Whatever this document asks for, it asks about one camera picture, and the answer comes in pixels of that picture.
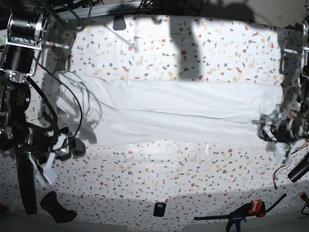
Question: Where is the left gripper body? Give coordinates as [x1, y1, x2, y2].
[252, 113, 291, 164]

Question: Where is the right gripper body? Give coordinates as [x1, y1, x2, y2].
[28, 132, 86, 184]

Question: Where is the white T-shirt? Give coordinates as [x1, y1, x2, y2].
[56, 71, 283, 146]

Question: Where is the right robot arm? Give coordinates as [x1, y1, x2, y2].
[0, 1, 84, 184]

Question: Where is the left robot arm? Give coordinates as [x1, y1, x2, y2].
[254, 16, 309, 165]

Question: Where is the long black pouch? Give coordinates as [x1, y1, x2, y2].
[16, 153, 37, 215]

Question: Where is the black cylinder flashlight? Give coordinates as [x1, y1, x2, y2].
[288, 153, 309, 183]

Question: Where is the black game controller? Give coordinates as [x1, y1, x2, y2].
[40, 191, 77, 223]

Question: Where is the thin black rod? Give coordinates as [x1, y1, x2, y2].
[266, 193, 287, 213]

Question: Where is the black orange bar clamp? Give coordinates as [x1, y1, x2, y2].
[194, 200, 266, 232]

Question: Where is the small black case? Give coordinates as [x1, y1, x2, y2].
[153, 202, 166, 217]

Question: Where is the black clip at table edge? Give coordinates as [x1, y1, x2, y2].
[113, 15, 126, 31]

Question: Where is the red black wire bundle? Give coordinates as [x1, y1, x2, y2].
[272, 140, 309, 190]

